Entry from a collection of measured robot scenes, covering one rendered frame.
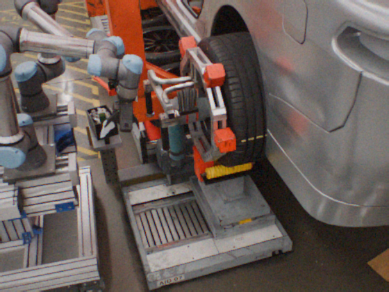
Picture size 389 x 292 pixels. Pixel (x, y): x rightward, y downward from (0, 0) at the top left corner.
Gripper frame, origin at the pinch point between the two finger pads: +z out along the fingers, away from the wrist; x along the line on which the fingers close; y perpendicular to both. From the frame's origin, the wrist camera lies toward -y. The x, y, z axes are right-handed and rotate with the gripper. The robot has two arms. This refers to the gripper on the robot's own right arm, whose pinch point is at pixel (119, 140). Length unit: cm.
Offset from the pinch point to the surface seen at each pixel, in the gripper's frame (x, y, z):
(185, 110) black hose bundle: -30.8, 17.3, -5.2
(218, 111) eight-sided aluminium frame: -44.5, 12.8, -8.5
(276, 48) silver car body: -54, 1, -46
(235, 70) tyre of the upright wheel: -51, 22, -25
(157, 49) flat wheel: -64, 192, 47
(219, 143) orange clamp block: -45.0, 3.0, 1.8
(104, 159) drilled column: -16, 94, 86
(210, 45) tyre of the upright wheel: -44, 40, -27
